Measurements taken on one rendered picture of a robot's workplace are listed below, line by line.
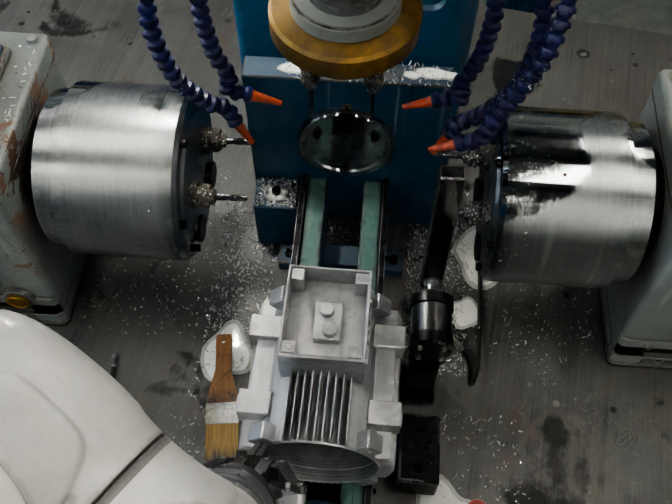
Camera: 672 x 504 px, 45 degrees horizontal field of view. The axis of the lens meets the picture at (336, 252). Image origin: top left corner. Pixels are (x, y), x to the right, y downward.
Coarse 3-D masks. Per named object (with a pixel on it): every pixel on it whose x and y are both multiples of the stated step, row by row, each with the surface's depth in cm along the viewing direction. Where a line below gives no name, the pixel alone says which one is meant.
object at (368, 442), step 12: (276, 288) 103; (276, 300) 102; (384, 300) 102; (372, 312) 102; (384, 312) 101; (252, 432) 93; (264, 432) 92; (360, 432) 93; (372, 432) 92; (360, 444) 92; (372, 444) 92; (372, 480) 102
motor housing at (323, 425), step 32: (384, 320) 104; (256, 352) 100; (384, 352) 100; (256, 384) 98; (288, 384) 94; (320, 384) 93; (352, 384) 95; (384, 384) 98; (288, 416) 94; (320, 416) 93; (352, 416) 94; (288, 448) 105; (320, 448) 106; (352, 448) 92; (384, 448) 95; (320, 480) 104; (352, 480) 103
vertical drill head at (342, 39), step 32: (288, 0) 94; (320, 0) 89; (352, 0) 88; (384, 0) 91; (416, 0) 94; (288, 32) 91; (320, 32) 90; (352, 32) 89; (384, 32) 91; (416, 32) 92; (320, 64) 90; (352, 64) 90; (384, 64) 91
